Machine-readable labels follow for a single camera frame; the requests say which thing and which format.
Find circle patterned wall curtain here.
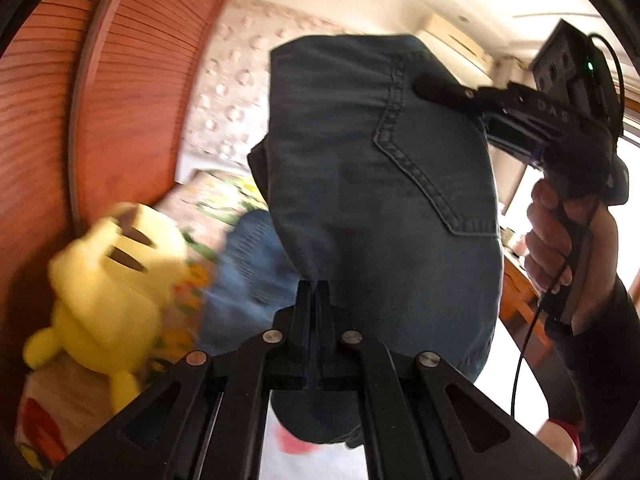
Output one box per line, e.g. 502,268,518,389
176,0,362,162

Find yellow plush toy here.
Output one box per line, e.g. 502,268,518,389
22,202,194,414

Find dark blue jeans pants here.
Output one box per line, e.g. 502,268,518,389
247,33,504,449

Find person's right hand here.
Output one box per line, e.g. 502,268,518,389
524,178,622,337

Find person's right forearm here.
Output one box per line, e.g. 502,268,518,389
544,274,640,472

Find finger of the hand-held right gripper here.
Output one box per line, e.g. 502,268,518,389
411,73,489,117

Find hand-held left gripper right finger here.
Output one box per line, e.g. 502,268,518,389
317,279,577,480

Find wall air conditioner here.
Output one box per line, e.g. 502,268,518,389
421,13,496,75

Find long wooden cabinet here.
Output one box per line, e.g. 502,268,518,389
497,249,554,367

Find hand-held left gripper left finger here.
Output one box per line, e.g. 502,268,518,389
52,279,318,480

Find black cable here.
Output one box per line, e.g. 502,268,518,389
509,33,627,422

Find wooden slatted wardrobe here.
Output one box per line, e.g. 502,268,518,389
0,0,249,372

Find bed with floral sheet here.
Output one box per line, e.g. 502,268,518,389
15,166,372,480

